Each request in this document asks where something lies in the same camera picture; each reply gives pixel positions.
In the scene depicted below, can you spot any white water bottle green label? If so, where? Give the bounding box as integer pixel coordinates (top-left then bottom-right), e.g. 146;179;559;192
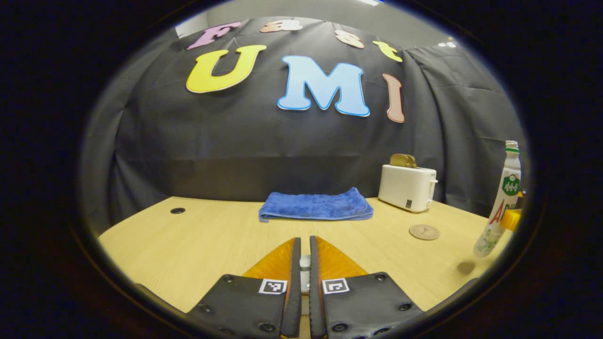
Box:
473;140;522;258

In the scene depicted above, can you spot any blue folded towel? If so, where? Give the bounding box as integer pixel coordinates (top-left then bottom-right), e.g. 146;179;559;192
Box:
259;187;374;223

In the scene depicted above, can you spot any white toaster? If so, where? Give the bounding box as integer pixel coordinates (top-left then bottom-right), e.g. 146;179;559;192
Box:
378;164;438;213

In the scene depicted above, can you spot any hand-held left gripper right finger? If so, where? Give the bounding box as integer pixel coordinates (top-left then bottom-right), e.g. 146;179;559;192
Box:
310;235;424;339

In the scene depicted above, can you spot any brown bread slice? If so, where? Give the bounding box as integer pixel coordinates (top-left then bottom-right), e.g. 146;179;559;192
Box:
390;153;417;169

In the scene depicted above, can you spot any round brown coaster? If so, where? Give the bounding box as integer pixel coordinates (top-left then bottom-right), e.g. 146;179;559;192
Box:
409;224;440;241

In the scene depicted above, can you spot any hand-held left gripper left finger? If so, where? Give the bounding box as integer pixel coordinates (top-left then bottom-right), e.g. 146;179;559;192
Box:
186;237;302;339

